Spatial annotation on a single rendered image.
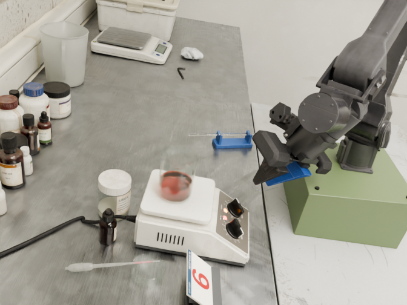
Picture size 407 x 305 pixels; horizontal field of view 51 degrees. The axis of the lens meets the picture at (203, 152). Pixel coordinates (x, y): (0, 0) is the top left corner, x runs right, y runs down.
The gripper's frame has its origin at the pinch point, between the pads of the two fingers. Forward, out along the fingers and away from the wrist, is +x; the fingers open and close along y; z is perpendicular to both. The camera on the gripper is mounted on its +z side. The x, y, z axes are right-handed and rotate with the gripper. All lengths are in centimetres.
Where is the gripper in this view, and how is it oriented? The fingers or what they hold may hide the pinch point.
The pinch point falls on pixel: (274, 171)
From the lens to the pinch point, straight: 75.6
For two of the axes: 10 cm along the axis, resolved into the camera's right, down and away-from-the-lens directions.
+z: -4.0, -7.7, 4.9
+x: -6.2, 6.3, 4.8
